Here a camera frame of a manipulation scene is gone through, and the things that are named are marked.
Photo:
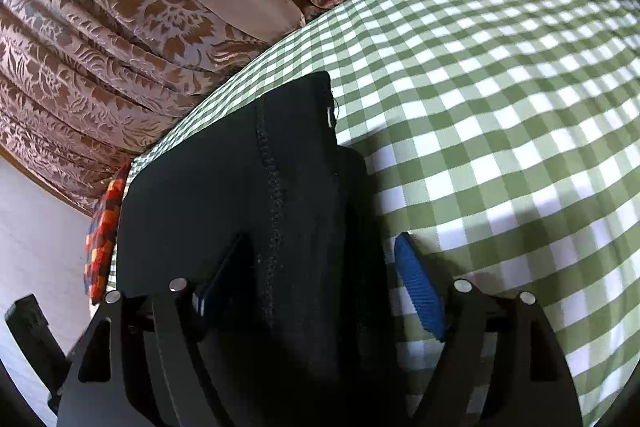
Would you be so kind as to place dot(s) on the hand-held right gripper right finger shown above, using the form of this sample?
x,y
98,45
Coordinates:
x,y
420,292

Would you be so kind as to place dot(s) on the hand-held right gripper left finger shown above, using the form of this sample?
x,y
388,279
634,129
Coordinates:
x,y
220,279

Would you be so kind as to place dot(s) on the black pants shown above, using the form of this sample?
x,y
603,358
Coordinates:
x,y
200,187

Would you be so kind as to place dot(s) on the red orange plaid cloth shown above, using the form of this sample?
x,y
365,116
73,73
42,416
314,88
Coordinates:
x,y
105,232

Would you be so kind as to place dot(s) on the green checked bed sheet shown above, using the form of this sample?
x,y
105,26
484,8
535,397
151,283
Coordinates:
x,y
500,107

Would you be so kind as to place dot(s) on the brown floral curtain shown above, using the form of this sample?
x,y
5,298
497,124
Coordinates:
x,y
125,57

